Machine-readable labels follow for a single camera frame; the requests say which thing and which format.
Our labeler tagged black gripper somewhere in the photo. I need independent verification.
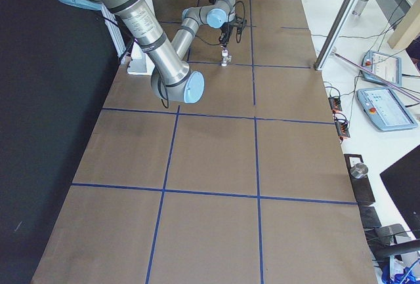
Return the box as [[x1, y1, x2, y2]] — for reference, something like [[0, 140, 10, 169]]
[[220, 23, 234, 48]]

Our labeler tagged far teach pendant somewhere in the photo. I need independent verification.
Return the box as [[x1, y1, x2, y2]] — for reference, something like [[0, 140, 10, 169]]
[[362, 50, 402, 87]]

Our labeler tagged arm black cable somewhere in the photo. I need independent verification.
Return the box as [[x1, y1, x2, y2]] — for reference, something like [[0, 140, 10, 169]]
[[195, 0, 247, 46]]

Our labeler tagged black control box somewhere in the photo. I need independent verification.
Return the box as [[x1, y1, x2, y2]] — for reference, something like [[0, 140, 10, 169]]
[[344, 153, 375, 206]]

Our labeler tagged metal cup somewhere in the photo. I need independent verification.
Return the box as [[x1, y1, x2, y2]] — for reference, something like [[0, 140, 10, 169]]
[[350, 163, 368, 179]]

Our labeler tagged teach pendant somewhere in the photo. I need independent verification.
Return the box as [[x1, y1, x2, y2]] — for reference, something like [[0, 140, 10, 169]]
[[356, 87, 418, 132], [362, 50, 402, 87]]

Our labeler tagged near teach pendant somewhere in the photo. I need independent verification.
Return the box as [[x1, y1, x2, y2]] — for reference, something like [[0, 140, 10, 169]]
[[356, 87, 418, 132]]

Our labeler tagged aluminium frame post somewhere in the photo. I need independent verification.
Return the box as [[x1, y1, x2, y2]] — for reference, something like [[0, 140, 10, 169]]
[[314, 0, 357, 71]]

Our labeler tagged white pedestal column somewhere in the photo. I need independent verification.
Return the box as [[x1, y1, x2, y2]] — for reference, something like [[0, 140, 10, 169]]
[[127, 43, 155, 75]]

